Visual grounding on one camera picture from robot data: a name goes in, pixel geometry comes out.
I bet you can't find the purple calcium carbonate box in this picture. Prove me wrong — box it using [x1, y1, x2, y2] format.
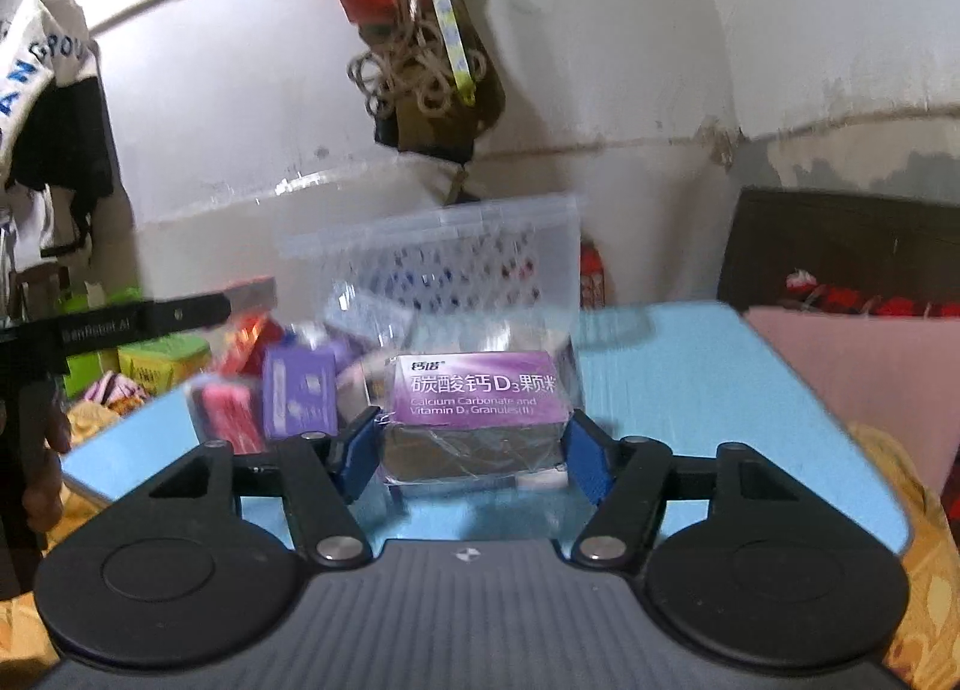
[381, 350, 573, 487]

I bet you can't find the yellow green tin box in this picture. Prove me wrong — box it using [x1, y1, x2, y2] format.
[117, 334, 212, 396]

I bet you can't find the small purple medicine box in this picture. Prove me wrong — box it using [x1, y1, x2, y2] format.
[262, 346, 337, 442]

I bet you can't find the pink pillow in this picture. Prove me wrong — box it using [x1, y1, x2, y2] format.
[745, 307, 958, 493]

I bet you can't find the dark wooden headboard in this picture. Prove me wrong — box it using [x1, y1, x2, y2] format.
[716, 186, 958, 311]

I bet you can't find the clear plastic perforated basket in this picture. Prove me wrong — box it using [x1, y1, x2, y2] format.
[280, 194, 581, 353]

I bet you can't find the brown hanging bag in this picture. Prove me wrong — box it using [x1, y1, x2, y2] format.
[347, 0, 506, 165]

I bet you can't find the yellow green lanyard strap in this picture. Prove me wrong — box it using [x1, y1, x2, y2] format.
[406, 0, 479, 107]

